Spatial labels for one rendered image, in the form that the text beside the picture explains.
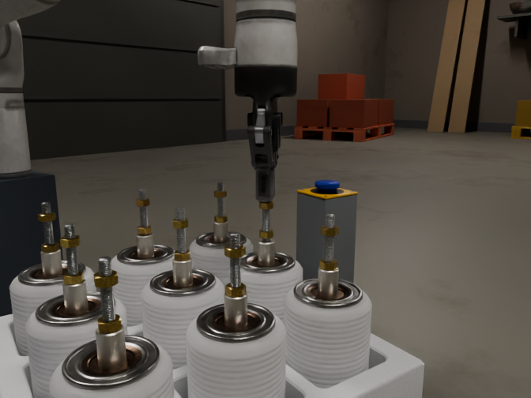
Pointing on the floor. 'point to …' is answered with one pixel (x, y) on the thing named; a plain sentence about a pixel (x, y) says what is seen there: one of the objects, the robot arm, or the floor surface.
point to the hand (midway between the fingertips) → (265, 184)
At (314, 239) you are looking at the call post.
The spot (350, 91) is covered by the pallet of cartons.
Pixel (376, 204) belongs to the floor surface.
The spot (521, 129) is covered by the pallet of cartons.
